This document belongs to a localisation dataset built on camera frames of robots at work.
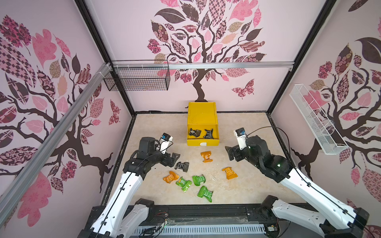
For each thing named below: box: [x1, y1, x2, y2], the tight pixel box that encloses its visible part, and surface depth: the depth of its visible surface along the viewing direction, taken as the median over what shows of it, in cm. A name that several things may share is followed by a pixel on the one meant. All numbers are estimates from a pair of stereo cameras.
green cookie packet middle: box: [192, 174, 206, 186], surface depth 87 cm
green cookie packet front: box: [197, 185, 214, 203], surface depth 81 cm
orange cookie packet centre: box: [200, 150, 214, 163], surface depth 97 cm
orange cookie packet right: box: [221, 166, 239, 180], surface depth 89 cm
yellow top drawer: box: [186, 123, 220, 147], surface depth 89 cm
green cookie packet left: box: [175, 176, 193, 193], surface depth 85 cm
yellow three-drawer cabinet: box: [186, 101, 220, 147], surface depth 90 cm
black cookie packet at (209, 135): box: [203, 128, 215, 140], surface depth 88 cm
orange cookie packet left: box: [162, 171, 180, 184], surface depth 87 cm
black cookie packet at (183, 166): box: [174, 161, 190, 173], surface depth 92 cm
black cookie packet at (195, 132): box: [189, 127, 202, 138], surface depth 89 cm
